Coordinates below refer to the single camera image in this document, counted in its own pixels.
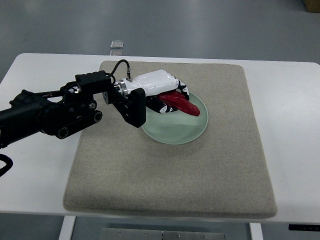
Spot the black desk control panel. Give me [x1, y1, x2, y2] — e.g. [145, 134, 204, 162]
[288, 224, 320, 232]

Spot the cardboard box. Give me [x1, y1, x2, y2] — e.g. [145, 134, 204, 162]
[303, 0, 320, 13]

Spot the black cable loop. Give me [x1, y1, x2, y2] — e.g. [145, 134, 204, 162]
[0, 153, 14, 178]

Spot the grey metal base plate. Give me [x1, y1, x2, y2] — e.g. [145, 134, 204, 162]
[100, 228, 226, 240]

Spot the lower floor outlet cover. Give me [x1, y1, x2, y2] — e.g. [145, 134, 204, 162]
[109, 50, 123, 56]

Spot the white table leg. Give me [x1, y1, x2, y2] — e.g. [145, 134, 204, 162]
[58, 216, 76, 240]
[249, 223, 264, 240]

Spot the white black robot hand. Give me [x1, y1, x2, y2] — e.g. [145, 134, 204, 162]
[114, 69, 190, 114]

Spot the white right table leg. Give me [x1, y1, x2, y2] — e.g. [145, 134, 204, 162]
[249, 223, 264, 240]

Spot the red pepper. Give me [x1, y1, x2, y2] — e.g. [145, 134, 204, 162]
[156, 90, 201, 117]

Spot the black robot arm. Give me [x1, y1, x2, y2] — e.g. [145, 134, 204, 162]
[0, 70, 146, 148]

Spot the light green plate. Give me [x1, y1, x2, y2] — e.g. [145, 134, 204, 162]
[142, 93, 208, 145]

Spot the beige felt mat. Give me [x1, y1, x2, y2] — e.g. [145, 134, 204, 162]
[63, 61, 277, 219]

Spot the white left table leg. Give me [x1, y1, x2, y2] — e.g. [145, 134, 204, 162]
[58, 216, 76, 240]

